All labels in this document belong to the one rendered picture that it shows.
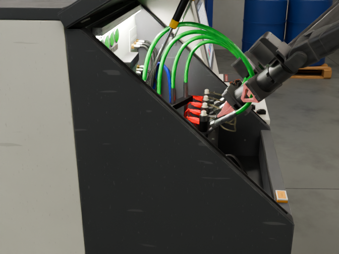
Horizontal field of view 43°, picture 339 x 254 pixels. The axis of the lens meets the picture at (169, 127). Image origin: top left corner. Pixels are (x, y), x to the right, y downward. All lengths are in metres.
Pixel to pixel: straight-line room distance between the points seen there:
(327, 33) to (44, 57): 0.67
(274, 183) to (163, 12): 0.78
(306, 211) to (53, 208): 2.13
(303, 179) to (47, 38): 2.70
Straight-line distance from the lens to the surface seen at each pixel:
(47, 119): 1.16
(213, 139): 1.59
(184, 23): 1.30
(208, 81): 1.72
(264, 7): 6.08
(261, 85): 1.19
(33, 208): 1.30
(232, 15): 7.87
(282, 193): 1.32
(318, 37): 1.07
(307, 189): 3.36
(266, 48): 1.13
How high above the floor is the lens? 1.62
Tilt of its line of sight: 22 degrees down
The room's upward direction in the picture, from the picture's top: straight up
